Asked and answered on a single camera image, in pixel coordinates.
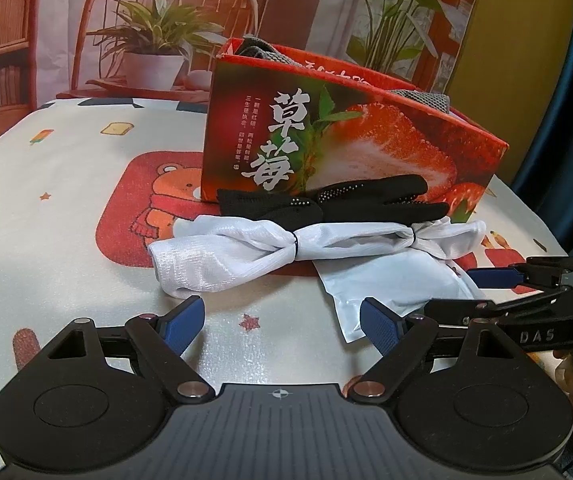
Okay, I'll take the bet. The white cloth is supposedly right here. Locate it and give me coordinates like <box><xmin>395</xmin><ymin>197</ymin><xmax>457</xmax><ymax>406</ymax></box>
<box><xmin>148</xmin><ymin>214</ymin><xmax>486</xmax><ymax>297</ymax></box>

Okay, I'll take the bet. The grey knitted cloth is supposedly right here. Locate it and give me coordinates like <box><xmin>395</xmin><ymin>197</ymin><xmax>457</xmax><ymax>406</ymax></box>
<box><xmin>236</xmin><ymin>36</ymin><xmax>451</xmax><ymax>114</ymax></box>

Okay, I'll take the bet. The wooden door panel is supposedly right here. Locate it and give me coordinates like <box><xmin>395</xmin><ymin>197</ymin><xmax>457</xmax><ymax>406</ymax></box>
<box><xmin>447</xmin><ymin>0</ymin><xmax>573</xmax><ymax>184</ymax></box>

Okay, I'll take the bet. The red strawberry cardboard box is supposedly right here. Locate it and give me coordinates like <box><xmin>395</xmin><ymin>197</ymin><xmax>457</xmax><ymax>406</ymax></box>
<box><xmin>201</xmin><ymin>38</ymin><xmax>508</xmax><ymax>221</ymax></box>

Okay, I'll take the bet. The printed living room backdrop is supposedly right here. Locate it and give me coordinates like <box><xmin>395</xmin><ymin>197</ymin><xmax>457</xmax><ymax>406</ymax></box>
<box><xmin>0</xmin><ymin>0</ymin><xmax>475</xmax><ymax>134</ymax></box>

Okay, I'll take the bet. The black dotted glove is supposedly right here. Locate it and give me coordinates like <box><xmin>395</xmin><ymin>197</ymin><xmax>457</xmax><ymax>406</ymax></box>
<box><xmin>217</xmin><ymin>174</ymin><xmax>449</xmax><ymax>231</ymax></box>

